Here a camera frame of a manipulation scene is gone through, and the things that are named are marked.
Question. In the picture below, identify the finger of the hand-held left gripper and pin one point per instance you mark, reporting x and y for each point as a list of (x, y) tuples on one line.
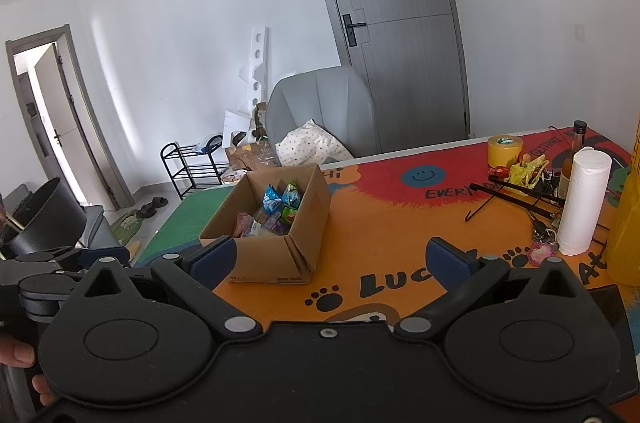
[(45, 259)]

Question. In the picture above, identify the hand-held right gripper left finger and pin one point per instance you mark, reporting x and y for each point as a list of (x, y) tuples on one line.
[(215, 260)]

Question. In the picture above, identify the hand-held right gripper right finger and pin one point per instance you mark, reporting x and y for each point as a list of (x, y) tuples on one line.
[(452, 260)]

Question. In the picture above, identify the brown cardboard box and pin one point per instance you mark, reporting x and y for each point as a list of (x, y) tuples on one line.
[(270, 258)]

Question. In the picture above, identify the pile of snack packets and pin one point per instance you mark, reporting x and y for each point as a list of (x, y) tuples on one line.
[(272, 213)]

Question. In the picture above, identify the person's left hand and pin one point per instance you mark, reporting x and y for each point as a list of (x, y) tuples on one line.
[(17, 353)]

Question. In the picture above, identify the black pot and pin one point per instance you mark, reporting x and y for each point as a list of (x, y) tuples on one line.
[(45, 218)]

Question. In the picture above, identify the grey upholstered seat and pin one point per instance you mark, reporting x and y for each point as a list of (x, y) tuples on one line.
[(100, 228)]

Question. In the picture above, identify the black slipper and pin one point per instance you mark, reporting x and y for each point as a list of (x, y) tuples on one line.
[(145, 212), (159, 202)]

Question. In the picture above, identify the black metal hanger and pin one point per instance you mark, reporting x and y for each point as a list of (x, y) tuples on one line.
[(520, 198)]

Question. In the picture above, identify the key bunch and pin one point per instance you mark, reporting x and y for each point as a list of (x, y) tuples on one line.
[(542, 230)]

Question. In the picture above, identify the black shoe rack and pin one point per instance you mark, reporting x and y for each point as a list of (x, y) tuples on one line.
[(192, 168)]

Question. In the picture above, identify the brown paper bag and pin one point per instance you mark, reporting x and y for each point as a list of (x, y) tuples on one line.
[(250, 158)]

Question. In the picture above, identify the crumpled yellow wrapper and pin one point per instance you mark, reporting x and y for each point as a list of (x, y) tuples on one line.
[(525, 173)]

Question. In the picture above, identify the yellow tape roll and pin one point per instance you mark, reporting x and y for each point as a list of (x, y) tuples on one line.
[(505, 150)]

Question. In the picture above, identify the open interior door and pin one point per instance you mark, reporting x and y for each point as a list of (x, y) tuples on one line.
[(70, 128)]

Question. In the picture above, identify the white paper towel roll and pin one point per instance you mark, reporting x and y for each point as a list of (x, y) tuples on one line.
[(585, 203)]

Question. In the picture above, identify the glass bottle amber liquid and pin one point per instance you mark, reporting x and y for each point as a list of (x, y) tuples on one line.
[(570, 173)]

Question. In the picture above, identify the white spotted pillow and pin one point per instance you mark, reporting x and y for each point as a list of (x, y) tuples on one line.
[(310, 145)]

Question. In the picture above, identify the grey armchair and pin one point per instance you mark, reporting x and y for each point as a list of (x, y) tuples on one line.
[(320, 98)]

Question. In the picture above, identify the white foam board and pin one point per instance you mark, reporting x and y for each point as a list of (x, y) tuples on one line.
[(256, 63)]

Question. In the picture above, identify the grey door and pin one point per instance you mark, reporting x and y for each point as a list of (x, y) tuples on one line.
[(390, 53)]

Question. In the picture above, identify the clear wall hook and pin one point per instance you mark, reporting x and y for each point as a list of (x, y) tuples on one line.
[(580, 34)]

